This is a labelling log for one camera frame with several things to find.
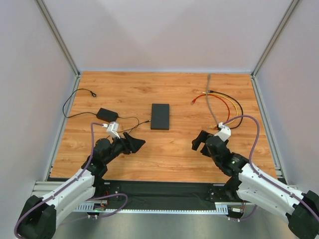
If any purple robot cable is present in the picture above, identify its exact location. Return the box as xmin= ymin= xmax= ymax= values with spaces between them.
xmin=223 ymin=115 xmax=319 ymax=223
xmin=13 ymin=121 xmax=129 ymax=239

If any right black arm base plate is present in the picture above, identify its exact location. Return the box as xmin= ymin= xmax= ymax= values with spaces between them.
xmin=208 ymin=184 xmax=241 ymax=202

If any red ethernet cable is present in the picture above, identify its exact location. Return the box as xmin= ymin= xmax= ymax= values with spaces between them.
xmin=190 ymin=94 xmax=230 ymax=120

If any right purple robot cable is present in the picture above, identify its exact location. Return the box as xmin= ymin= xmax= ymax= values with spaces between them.
xmin=223 ymin=115 xmax=319 ymax=223

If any black network switch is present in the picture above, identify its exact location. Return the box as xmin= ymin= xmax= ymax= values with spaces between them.
xmin=151 ymin=104 xmax=170 ymax=130

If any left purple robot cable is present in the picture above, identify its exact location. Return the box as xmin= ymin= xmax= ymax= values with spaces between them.
xmin=13 ymin=121 xmax=129 ymax=239

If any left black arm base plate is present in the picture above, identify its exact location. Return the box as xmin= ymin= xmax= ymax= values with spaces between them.
xmin=95 ymin=184 xmax=120 ymax=200

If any slotted grey cable duct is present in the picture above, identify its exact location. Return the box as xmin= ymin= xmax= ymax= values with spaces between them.
xmin=72 ymin=202 xmax=229 ymax=214

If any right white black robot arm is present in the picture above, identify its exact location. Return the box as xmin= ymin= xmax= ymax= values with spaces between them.
xmin=192 ymin=130 xmax=319 ymax=239

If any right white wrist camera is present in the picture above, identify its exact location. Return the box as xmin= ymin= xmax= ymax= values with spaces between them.
xmin=214 ymin=122 xmax=231 ymax=142

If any grey ethernet cable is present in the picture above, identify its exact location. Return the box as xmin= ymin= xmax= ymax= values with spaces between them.
xmin=205 ymin=73 xmax=220 ymax=126

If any yellow ethernet cable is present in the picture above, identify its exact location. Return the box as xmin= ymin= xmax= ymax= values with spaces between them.
xmin=203 ymin=91 xmax=238 ymax=130

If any aluminium front frame rail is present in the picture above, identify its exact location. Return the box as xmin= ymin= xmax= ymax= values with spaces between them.
xmin=31 ymin=180 xmax=300 ymax=206

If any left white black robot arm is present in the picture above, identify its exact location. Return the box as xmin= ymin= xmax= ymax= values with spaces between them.
xmin=14 ymin=132 xmax=145 ymax=239

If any black ethernet cable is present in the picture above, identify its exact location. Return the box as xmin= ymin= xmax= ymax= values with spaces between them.
xmin=207 ymin=90 xmax=244 ymax=130

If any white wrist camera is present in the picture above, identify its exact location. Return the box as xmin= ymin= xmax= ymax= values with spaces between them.
xmin=102 ymin=121 xmax=120 ymax=139
xmin=214 ymin=122 xmax=231 ymax=142

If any black power adapter brick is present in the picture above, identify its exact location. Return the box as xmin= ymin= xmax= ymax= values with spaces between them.
xmin=96 ymin=108 xmax=119 ymax=122

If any black cloth strip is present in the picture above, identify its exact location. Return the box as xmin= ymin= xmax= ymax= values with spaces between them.
xmin=101 ymin=180 xmax=224 ymax=213

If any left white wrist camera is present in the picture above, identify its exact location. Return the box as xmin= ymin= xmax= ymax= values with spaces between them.
xmin=102 ymin=121 xmax=120 ymax=139

